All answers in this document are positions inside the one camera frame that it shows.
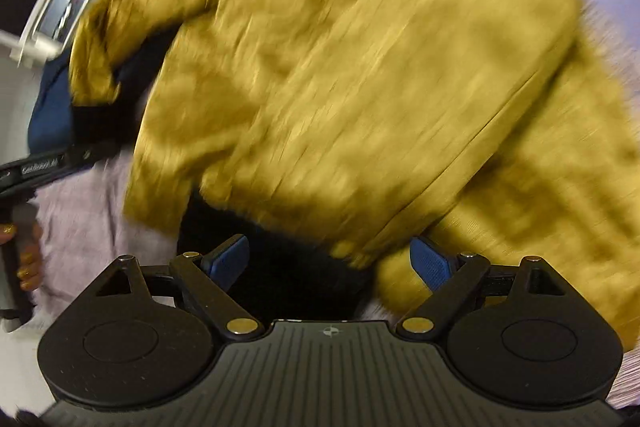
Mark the white cabinet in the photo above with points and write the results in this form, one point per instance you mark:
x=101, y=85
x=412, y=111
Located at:
x=45, y=7

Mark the person's left hand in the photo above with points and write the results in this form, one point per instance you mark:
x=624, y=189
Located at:
x=27, y=264

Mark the blue duvet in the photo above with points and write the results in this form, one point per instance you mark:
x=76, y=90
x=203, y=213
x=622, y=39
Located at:
x=50, y=107

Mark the lilac knit blanket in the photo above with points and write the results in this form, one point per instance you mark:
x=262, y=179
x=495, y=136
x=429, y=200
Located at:
x=90, y=217

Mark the yellow jacket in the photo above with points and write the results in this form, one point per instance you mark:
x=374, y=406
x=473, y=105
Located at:
x=350, y=82

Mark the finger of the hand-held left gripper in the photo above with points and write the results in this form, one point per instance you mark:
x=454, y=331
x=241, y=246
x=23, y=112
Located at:
x=90, y=154

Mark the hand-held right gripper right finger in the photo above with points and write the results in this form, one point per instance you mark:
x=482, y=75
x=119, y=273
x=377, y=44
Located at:
x=431, y=266

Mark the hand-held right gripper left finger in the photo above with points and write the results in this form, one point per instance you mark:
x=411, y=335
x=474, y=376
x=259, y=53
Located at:
x=227, y=262

